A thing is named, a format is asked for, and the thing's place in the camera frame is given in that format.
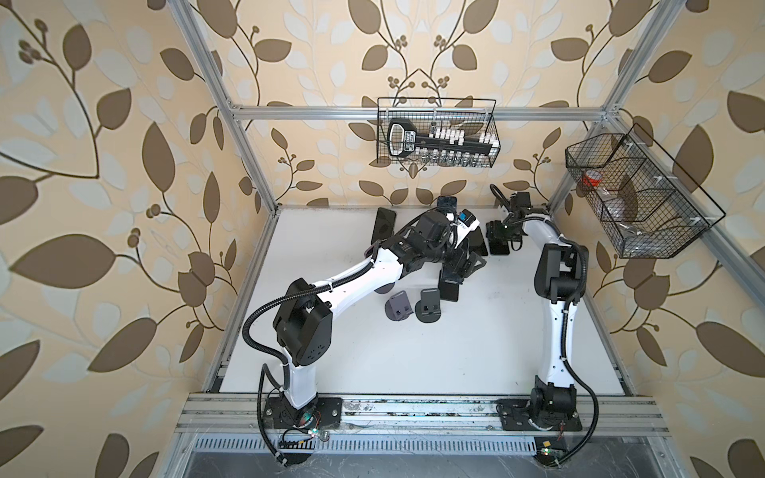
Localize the black phone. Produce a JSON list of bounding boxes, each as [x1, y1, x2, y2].
[[467, 226, 489, 257]]

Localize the green phone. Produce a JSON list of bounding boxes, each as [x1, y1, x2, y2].
[[488, 239, 511, 256]]

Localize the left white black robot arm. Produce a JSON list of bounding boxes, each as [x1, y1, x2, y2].
[[241, 207, 485, 414]]

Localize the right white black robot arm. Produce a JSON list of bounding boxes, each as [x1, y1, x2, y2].
[[487, 184, 592, 430]]

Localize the front right black stand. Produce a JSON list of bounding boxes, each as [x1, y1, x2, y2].
[[414, 288, 441, 324]]

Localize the front left purple stand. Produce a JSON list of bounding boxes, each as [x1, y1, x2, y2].
[[384, 291, 414, 322]]

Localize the purple round stand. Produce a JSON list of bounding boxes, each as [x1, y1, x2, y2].
[[375, 283, 396, 295]]

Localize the red capped clear item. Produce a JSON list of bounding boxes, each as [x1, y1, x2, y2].
[[581, 169, 603, 191]]

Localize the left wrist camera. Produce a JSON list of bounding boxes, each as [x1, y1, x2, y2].
[[452, 209, 480, 248]]

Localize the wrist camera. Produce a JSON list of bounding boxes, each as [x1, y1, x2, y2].
[[452, 209, 480, 248], [506, 191, 548, 219]]

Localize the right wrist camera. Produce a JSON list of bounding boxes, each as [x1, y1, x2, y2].
[[506, 191, 548, 219]]

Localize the back wire basket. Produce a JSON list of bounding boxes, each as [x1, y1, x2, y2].
[[377, 96, 501, 168]]

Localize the wire basket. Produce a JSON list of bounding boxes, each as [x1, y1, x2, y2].
[[377, 96, 501, 168], [565, 123, 726, 259]]

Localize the right wire basket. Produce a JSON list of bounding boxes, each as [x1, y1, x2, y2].
[[565, 123, 726, 259]]

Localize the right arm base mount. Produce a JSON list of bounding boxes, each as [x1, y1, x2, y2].
[[496, 398, 583, 432]]

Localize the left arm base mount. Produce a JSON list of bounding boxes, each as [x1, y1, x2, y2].
[[262, 396, 343, 429]]

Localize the front aluminium rail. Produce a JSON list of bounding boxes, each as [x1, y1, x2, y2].
[[171, 394, 673, 460]]

